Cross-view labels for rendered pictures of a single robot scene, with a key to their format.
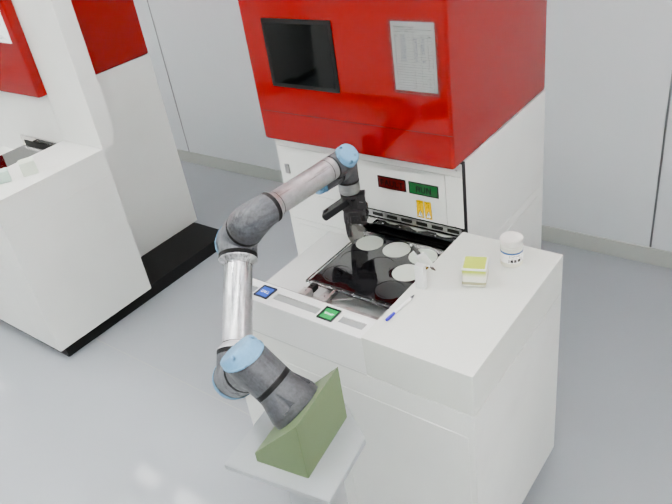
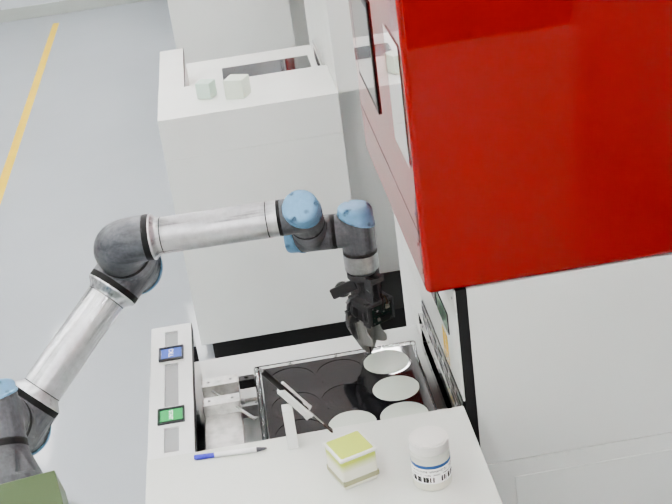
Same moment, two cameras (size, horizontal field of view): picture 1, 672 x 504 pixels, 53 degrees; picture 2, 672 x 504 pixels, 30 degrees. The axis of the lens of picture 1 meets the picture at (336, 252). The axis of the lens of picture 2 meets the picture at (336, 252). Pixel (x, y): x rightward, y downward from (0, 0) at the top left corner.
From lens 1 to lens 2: 1.81 m
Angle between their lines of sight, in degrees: 40
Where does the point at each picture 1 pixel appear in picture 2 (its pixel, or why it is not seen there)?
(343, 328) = (154, 440)
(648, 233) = not seen: outside the picture
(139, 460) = not seen: outside the picture
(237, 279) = (80, 311)
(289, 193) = (174, 228)
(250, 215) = (107, 236)
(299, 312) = (156, 396)
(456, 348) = not seen: outside the picture
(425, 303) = (260, 466)
